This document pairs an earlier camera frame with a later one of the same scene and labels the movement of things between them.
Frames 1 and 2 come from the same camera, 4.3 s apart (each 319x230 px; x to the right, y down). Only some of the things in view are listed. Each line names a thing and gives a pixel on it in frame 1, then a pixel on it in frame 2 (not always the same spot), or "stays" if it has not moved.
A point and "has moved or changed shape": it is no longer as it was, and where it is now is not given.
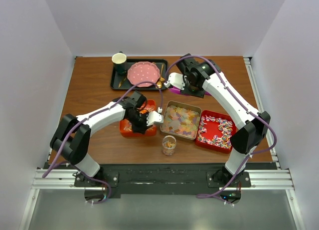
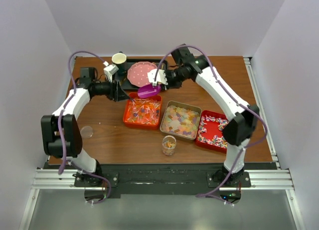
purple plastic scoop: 176,90 -> 149,91
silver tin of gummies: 181,120 stays
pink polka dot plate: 141,71 stays
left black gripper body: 138,121 -> 104,89
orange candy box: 126,128 has moved or changed shape
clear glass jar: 168,144 stays
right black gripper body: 190,89 -> 175,78
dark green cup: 119,61 stays
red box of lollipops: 215,131 stays
